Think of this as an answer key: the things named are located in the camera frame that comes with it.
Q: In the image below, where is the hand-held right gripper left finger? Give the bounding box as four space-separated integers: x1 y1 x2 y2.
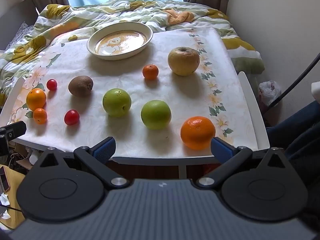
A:
32 137 130 191

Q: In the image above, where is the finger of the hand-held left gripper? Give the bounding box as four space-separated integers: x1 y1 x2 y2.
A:
0 121 27 157

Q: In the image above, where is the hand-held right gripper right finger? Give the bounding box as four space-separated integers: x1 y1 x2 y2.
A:
195 137 288 190

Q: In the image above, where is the large orange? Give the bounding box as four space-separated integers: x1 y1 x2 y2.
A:
180 116 216 151

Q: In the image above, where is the small mandarin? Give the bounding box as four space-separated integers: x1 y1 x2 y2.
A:
142 64 159 80
33 108 48 125

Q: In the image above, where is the medium orange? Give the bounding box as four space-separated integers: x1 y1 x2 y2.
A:
26 88 47 111

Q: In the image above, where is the green apple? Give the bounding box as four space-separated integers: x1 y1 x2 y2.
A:
141 100 172 130
102 88 132 118

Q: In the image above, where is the brown kiwi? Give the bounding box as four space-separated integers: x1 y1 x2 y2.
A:
68 76 94 97

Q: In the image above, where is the cream bowl with bear print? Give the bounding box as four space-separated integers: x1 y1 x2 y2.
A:
86 22 154 61

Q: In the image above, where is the smartphone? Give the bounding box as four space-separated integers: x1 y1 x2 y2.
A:
0 166 10 192

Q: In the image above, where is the white floral tablecloth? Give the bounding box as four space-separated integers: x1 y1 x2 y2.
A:
10 27 259 159

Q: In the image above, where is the white plastic bag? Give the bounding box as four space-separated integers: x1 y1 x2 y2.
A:
259 80 282 107

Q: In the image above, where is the person's leg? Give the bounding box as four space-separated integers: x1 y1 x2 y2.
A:
266 100 320 162

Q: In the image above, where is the grey patterned cloth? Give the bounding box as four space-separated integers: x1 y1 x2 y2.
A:
5 21 29 52

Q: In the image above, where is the yellow apple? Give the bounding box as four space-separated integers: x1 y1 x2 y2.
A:
167 46 200 76

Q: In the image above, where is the green striped floral blanket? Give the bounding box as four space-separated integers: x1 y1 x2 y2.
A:
0 0 265 105

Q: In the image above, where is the black cable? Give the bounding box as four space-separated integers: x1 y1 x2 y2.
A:
269 52 320 108

